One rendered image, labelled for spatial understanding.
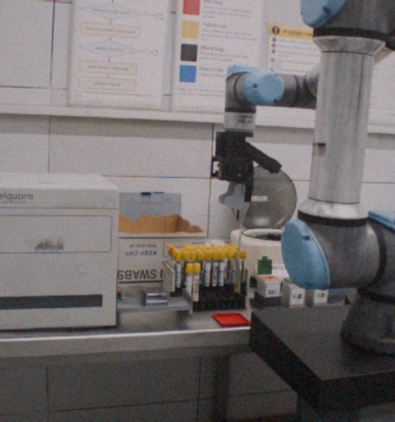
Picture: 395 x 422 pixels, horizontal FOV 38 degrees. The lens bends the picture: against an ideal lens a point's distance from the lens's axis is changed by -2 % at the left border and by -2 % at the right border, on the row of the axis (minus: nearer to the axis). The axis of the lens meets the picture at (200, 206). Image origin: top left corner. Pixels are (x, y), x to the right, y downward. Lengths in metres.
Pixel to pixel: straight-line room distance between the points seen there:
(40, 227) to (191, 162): 0.82
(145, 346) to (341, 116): 0.62
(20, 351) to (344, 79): 0.79
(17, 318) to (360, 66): 0.81
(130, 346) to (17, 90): 0.90
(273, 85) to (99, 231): 0.47
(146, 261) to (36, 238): 0.43
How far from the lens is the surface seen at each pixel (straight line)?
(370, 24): 0.93
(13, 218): 1.18
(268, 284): 1.39
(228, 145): 1.35
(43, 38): 1.82
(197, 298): 1.38
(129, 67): 1.82
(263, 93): 1.24
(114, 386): 2.03
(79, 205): 1.18
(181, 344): 1.25
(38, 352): 1.21
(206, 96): 1.89
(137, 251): 1.52
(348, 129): 0.93
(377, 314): 1.04
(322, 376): 0.94
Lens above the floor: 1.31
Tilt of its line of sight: 8 degrees down
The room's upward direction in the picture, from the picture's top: 3 degrees clockwise
